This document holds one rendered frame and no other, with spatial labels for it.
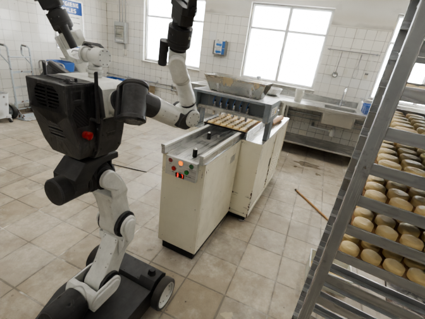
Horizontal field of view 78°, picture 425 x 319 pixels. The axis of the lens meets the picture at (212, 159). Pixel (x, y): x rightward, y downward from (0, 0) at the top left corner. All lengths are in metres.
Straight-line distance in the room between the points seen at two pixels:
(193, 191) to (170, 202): 0.24
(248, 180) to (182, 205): 0.74
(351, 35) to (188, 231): 4.21
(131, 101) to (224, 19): 4.70
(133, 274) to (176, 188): 0.60
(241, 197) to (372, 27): 3.69
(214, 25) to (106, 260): 4.81
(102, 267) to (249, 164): 1.40
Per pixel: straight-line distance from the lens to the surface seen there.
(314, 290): 0.91
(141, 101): 0.99
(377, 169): 0.74
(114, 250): 1.58
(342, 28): 5.20
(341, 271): 1.42
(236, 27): 5.48
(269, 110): 2.17
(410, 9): 1.14
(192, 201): 1.84
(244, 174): 2.38
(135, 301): 1.74
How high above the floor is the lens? 1.54
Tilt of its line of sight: 23 degrees down
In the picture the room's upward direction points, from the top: 8 degrees clockwise
